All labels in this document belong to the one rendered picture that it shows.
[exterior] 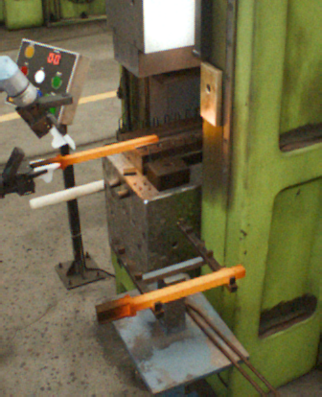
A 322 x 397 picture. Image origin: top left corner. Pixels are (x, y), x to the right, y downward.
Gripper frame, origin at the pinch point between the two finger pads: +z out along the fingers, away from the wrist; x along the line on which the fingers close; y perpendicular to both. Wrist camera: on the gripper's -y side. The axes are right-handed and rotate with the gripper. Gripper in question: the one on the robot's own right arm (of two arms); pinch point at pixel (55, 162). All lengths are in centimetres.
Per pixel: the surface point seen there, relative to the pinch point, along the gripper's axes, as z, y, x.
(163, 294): 6, 6, 66
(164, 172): 30.4, 2.3, 18.6
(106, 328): 18, 100, -16
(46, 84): 13, -7, -50
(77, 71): 23.5, -13.1, -41.7
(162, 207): 27.9, 13.2, 22.1
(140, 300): 0, 6, 65
